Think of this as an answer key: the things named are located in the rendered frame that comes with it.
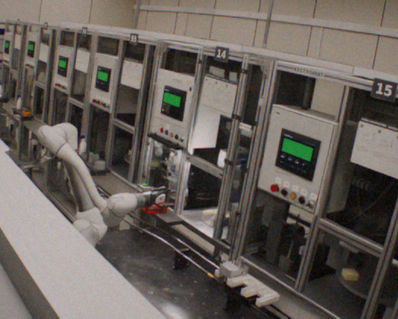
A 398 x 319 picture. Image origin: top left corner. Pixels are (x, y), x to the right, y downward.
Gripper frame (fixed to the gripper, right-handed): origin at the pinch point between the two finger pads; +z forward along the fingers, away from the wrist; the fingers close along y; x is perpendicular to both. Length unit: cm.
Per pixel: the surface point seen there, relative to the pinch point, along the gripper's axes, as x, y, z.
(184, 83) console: 30, 66, 20
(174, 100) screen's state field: 36, 53, 18
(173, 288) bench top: -30, -44, -11
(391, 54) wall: 92, 123, 379
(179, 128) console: 29, 36, 20
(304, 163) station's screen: -78, 45, 18
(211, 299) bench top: -49, -44, 2
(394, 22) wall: 97, 164, 379
